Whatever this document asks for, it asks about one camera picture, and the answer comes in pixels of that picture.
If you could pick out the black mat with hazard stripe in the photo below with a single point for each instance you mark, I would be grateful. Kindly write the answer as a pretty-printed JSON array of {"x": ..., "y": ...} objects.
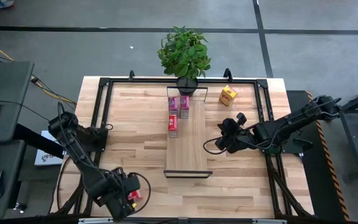
[{"x": 319, "y": 193}]

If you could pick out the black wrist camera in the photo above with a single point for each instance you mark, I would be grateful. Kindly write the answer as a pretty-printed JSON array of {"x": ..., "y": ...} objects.
[
  {"x": 241, "y": 119},
  {"x": 120, "y": 174}
]

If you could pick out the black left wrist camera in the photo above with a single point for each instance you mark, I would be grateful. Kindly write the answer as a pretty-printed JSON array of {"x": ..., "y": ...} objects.
[{"x": 120, "y": 174}]

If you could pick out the pink cereal box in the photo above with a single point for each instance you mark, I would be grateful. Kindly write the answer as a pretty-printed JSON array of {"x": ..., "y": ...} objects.
[
  {"x": 172, "y": 104},
  {"x": 184, "y": 104}
]

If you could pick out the grey desk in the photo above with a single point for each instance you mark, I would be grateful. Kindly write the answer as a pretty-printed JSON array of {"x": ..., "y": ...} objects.
[
  {"x": 5, "y": 93},
  {"x": 2, "y": 155}
]

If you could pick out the yellow cereal box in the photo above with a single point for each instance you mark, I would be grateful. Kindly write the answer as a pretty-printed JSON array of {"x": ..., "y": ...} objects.
[{"x": 227, "y": 96}]

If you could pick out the black metal stand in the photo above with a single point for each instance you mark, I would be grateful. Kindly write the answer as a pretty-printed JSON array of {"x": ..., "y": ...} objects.
[{"x": 353, "y": 143}]

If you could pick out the white cardboard box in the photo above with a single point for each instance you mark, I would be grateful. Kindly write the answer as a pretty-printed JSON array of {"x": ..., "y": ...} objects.
[{"x": 43, "y": 157}]

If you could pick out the black metal table frame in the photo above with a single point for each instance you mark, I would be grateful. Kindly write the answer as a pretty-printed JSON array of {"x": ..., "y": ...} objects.
[{"x": 135, "y": 80}]

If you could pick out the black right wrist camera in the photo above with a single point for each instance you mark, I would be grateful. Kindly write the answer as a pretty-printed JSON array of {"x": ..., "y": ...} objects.
[{"x": 241, "y": 119}]

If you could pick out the wooden shelf with black frame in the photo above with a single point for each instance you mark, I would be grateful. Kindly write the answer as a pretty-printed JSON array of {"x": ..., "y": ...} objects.
[{"x": 186, "y": 146}]

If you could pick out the person's shoe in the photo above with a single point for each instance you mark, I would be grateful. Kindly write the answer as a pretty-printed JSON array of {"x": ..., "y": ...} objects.
[{"x": 2, "y": 3}]

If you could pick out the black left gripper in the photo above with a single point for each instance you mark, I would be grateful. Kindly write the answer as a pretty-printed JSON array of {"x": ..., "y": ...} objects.
[{"x": 117, "y": 193}]

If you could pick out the silver bracket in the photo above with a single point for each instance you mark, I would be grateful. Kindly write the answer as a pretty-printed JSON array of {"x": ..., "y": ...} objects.
[
  {"x": 269, "y": 221},
  {"x": 95, "y": 221}
]

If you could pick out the green plant in black pot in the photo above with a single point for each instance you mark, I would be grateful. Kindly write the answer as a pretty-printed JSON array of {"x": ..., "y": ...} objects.
[{"x": 183, "y": 53}]

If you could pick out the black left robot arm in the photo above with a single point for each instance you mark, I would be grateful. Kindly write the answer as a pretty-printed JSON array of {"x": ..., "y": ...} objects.
[{"x": 73, "y": 143}]

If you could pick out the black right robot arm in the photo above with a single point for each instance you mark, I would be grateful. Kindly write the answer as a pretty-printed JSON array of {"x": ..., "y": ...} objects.
[{"x": 291, "y": 119}]

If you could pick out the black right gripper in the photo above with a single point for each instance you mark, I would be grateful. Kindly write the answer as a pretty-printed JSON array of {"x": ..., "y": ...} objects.
[{"x": 239, "y": 138}]

